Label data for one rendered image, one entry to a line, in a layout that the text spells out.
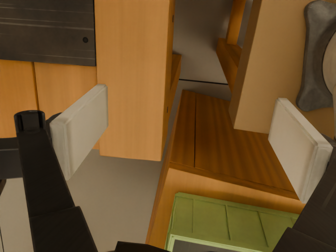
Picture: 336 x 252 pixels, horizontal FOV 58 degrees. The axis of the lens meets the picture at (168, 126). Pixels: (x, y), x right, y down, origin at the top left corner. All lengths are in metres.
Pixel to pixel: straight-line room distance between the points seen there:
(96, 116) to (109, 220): 1.83
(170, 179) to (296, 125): 0.67
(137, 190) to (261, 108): 1.34
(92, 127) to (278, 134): 0.11
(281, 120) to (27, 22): 0.56
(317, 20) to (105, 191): 1.55
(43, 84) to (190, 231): 0.45
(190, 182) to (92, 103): 0.67
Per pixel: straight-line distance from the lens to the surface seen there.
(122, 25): 0.60
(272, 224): 0.83
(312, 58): 0.56
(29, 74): 0.71
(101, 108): 0.19
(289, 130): 0.17
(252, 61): 0.56
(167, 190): 0.84
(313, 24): 0.56
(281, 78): 0.57
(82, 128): 0.16
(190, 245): 0.87
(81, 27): 0.62
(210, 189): 0.83
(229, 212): 0.82
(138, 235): 2.03
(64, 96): 0.69
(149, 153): 0.66
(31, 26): 0.66
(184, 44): 1.50
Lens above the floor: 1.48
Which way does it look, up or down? 67 degrees down
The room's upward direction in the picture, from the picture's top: 166 degrees counter-clockwise
